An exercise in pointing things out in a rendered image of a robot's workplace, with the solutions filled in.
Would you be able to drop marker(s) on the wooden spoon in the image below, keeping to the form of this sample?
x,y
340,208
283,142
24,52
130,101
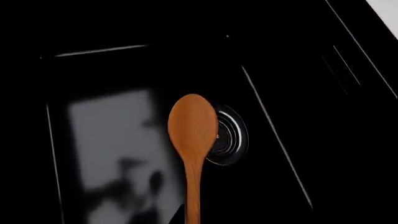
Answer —
x,y
192,130

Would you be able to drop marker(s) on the round sink drain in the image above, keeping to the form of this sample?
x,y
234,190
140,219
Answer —
x,y
231,137

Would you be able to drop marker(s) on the black sink basin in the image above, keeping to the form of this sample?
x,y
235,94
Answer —
x,y
280,70

